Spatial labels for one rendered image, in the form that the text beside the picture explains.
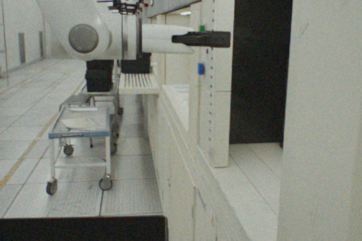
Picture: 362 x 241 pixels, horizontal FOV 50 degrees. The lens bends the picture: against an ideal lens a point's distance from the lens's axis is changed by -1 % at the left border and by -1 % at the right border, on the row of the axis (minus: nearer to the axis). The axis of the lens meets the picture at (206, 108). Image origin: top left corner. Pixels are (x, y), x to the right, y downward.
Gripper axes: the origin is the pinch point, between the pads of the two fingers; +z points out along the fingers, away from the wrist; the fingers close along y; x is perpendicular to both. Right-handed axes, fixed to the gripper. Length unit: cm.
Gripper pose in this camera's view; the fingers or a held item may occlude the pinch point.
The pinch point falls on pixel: (218, 39)
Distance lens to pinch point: 79.0
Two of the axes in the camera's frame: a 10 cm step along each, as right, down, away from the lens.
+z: 9.8, -0.1, 1.9
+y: 1.9, 2.1, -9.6
